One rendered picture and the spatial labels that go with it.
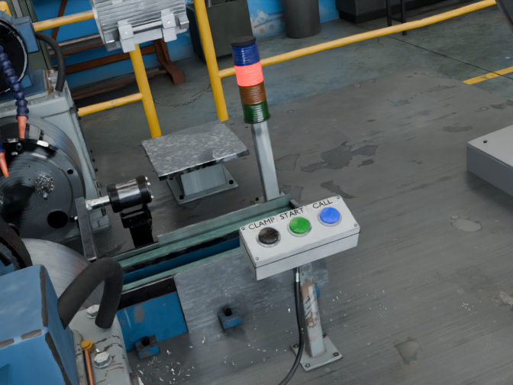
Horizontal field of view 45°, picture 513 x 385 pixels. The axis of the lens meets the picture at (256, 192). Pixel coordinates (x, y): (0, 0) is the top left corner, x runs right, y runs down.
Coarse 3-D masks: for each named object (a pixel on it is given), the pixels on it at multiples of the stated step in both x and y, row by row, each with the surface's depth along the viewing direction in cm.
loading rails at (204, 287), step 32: (224, 224) 127; (128, 256) 123; (160, 256) 122; (192, 256) 124; (224, 256) 117; (128, 288) 113; (160, 288) 113; (192, 288) 114; (224, 288) 116; (256, 288) 118; (288, 288) 121; (128, 320) 113; (160, 320) 115; (192, 320) 117; (224, 320) 116
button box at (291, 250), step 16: (304, 208) 96; (320, 208) 96; (336, 208) 96; (256, 224) 94; (272, 224) 94; (288, 224) 94; (320, 224) 94; (336, 224) 93; (352, 224) 94; (240, 240) 95; (256, 240) 92; (288, 240) 92; (304, 240) 92; (320, 240) 92; (336, 240) 93; (352, 240) 95; (256, 256) 90; (272, 256) 90; (288, 256) 92; (304, 256) 93; (320, 256) 95; (256, 272) 92; (272, 272) 93
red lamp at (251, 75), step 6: (240, 66) 138; (246, 66) 138; (252, 66) 138; (258, 66) 139; (240, 72) 139; (246, 72) 138; (252, 72) 138; (258, 72) 139; (240, 78) 140; (246, 78) 139; (252, 78) 139; (258, 78) 140; (240, 84) 141; (246, 84) 140; (252, 84) 140
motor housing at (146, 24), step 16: (96, 0) 137; (112, 0) 138; (128, 0) 140; (144, 0) 141; (160, 0) 143; (176, 0) 144; (96, 16) 154; (112, 16) 141; (128, 16) 142; (144, 16) 143; (176, 16) 146; (112, 32) 143; (144, 32) 147; (160, 32) 148; (176, 32) 151; (112, 48) 147
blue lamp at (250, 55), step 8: (256, 40) 138; (232, 48) 137; (240, 48) 136; (248, 48) 136; (256, 48) 138; (240, 56) 137; (248, 56) 137; (256, 56) 138; (240, 64) 138; (248, 64) 138
